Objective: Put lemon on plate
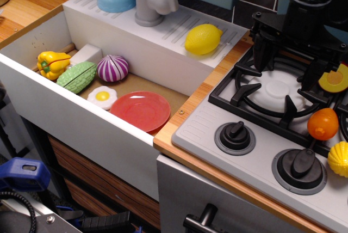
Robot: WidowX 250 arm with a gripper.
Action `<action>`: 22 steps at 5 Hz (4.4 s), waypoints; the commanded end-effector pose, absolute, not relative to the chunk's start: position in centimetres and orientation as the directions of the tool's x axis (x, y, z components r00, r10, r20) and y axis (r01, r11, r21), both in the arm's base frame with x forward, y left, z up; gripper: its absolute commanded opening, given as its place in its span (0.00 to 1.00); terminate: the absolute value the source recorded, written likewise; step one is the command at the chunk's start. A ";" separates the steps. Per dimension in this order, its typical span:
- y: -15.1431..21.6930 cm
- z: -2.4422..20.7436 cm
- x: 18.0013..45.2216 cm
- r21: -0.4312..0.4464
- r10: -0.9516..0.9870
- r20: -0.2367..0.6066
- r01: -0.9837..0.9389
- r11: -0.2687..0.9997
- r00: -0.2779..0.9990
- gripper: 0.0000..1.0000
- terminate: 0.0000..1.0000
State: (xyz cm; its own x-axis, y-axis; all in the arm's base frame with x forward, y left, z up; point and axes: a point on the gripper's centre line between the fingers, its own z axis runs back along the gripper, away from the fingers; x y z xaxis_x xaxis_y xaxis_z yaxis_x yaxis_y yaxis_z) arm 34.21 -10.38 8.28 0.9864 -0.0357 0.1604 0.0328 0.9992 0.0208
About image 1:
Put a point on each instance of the orange toy fruit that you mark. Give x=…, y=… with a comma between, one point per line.
x=323, y=124

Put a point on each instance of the black stove knob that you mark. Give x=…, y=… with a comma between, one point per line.
x=235, y=138
x=299, y=171

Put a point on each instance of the right black stove knob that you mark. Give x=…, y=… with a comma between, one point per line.
x=299, y=171

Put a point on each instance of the toy fried egg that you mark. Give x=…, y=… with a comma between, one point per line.
x=103, y=97

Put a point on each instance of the white sponge block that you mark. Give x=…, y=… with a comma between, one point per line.
x=88, y=53

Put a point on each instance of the yellow toy bell pepper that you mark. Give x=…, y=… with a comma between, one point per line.
x=52, y=64

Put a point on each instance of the yellow toy lemon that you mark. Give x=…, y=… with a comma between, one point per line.
x=203, y=39

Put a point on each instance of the left black stove knob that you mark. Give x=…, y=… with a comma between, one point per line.
x=235, y=138

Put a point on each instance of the metal oven door handle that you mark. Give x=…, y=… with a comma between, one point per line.
x=203, y=223

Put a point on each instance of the blue plastic clamp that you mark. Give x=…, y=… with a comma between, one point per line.
x=25, y=175

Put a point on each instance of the red plastic plate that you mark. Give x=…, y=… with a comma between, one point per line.
x=145, y=110

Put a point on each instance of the white burner cap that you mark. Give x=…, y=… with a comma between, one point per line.
x=275, y=86

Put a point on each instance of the purple striped toy onion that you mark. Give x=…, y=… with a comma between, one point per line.
x=112, y=68

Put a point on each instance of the halved purple toy fruit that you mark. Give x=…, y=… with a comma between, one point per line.
x=334, y=81

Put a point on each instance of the green toy bitter gourd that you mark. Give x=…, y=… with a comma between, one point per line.
x=78, y=77

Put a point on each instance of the yellow toy corn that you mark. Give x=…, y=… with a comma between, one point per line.
x=337, y=159

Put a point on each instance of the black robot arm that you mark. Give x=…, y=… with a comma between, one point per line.
x=318, y=12

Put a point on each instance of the black stove grate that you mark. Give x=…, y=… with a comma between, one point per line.
x=231, y=95

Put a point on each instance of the grey toy stove top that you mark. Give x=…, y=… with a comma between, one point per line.
x=328, y=208

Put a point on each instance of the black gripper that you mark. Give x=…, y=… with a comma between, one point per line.
x=272, y=32

